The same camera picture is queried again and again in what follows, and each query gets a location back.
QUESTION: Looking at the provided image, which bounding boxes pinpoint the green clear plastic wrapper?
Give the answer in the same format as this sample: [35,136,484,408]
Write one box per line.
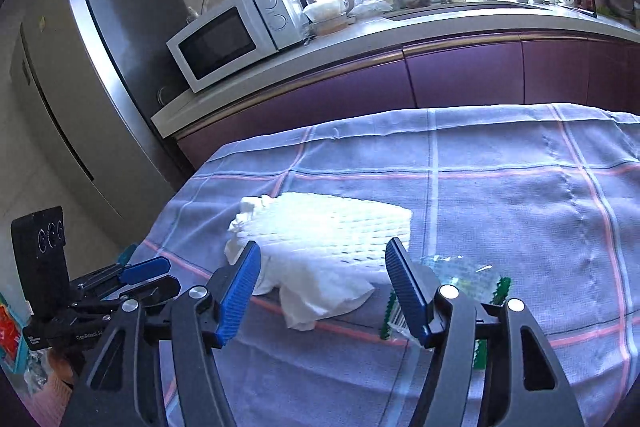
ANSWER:
[380,255,512,341]

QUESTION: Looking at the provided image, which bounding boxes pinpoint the teal plastic trash bin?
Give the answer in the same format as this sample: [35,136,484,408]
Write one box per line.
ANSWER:
[116,244,138,267]

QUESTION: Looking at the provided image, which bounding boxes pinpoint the purple kitchen base cabinets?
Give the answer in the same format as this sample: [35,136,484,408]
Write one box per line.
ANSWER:
[177,35,639,167]

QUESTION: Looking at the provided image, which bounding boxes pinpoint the red packet on floor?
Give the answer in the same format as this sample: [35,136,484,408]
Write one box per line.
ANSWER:
[0,297,29,374]

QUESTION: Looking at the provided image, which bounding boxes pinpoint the silver refrigerator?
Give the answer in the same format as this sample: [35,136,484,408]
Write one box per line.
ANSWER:
[11,0,193,246]

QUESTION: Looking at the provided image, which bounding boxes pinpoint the white microwave oven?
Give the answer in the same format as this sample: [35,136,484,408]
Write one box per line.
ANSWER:
[167,0,308,93]

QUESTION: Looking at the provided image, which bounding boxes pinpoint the black left camera box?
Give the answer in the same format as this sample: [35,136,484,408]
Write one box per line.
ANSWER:
[11,206,70,323]

